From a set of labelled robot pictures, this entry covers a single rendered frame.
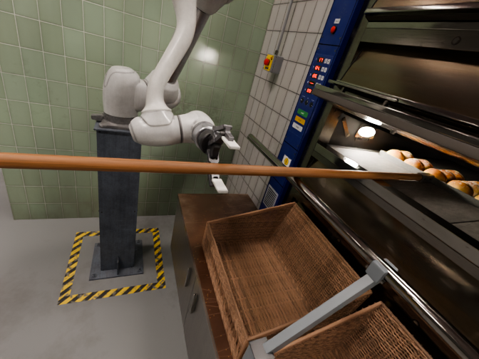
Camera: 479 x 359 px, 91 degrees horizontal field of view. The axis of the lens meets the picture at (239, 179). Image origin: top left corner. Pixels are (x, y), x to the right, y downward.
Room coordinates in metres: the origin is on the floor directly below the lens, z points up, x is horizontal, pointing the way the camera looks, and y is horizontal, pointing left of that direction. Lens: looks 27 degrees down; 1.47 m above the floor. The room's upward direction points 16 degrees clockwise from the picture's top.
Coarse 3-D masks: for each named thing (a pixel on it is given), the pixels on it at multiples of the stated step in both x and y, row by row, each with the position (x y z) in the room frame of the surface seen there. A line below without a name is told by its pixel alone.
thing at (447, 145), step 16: (320, 96) 1.04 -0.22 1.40; (336, 96) 0.98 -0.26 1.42; (352, 112) 0.98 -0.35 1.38; (368, 112) 0.83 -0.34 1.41; (400, 128) 0.72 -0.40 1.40; (416, 128) 0.69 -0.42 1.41; (432, 144) 0.68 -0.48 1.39; (448, 144) 0.61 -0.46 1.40; (464, 144) 0.59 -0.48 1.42; (464, 160) 0.69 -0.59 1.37
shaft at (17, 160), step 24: (24, 168) 0.36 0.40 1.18; (48, 168) 0.37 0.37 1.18; (72, 168) 0.39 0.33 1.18; (96, 168) 0.41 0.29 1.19; (120, 168) 0.43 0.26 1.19; (144, 168) 0.46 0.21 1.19; (168, 168) 0.48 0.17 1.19; (192, 168) 0.51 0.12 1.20; (216, 168) 0.55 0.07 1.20; (240, 168) 0.58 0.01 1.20; (264, 168) 0.62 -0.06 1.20; (288, 168) 0.67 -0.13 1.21; (312, 168) 0.72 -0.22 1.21
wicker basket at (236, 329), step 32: (224, 224) 0.94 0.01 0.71; (256, 224) 1.03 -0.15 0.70; (288, 224) 1.05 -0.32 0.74; (224, 256) 0.86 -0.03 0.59; (256, 256) 0.92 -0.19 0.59; (288, 256) 0.93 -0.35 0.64; (224, 288) 0.61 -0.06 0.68; (256, 288) 0.73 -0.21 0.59; (288, 288) 0.78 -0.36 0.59; (224, 320) 0.55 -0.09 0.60; (256, 320) 0.59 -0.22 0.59; (288, 320) 0.63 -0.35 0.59
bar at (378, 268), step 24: (312, 192) 0.62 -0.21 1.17; (336, 216) 0.52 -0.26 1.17; (360, 240) 0.45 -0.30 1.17; (384, 264) 0.39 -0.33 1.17; (360, 288) 0.36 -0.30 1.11; (408, 288) 0.34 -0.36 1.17; (312, 312) 0.34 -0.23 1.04; (432, 312) 0.30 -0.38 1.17; (288, 336) 0.30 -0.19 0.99; (456, 336) 0.26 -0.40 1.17
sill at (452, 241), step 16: (320, 144) 1.17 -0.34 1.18; (336, 160) 1.04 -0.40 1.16; (384, 192) 0.81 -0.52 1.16; (400, 192) 0.81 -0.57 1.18; (400, 208) 0.74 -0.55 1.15; (416, 208) 0.71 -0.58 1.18; (432, 224) 0.65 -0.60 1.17; (448, 224) 0.66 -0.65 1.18; (448, 240) 0.61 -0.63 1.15; (464, 240) 0.58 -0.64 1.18; (464, 256) 0.56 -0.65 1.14
